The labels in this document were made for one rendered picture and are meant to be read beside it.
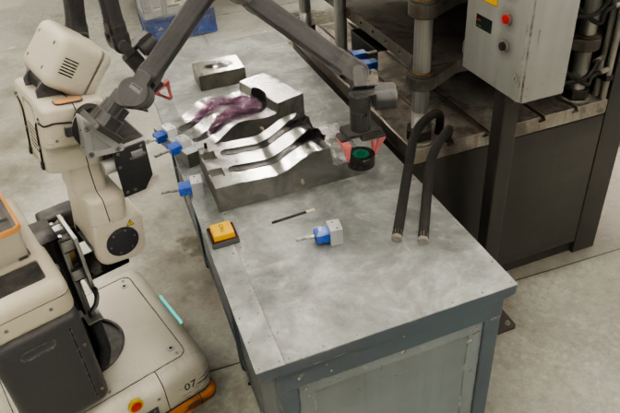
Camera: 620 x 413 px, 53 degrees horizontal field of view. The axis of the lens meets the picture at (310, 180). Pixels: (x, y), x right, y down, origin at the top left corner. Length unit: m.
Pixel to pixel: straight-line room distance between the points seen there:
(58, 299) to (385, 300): 0.89
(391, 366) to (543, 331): 1.11
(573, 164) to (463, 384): 1.15
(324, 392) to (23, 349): 0.83
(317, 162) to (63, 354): 0.94
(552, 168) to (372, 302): 1.27
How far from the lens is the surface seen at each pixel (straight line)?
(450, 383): 1.89
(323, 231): 1.73
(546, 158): 2.59
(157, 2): 5.43
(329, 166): 1.96
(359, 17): 2.64
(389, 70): 2.56
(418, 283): 1.64
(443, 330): 1.68
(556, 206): 2.80
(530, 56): 1.84
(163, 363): 2.23
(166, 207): 3.38
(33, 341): 1.91
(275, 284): 1.65
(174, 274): 2.96
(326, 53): 1.66
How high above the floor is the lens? 1.94
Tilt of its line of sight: 35 degrees down
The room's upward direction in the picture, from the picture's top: 4 degrees counter-clockwise
